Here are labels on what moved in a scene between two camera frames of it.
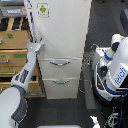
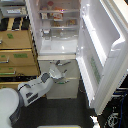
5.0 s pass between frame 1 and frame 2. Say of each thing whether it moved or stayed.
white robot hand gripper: moved
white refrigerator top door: moved
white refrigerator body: stayed
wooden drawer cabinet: stayed
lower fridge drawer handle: stayed
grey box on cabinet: stayed
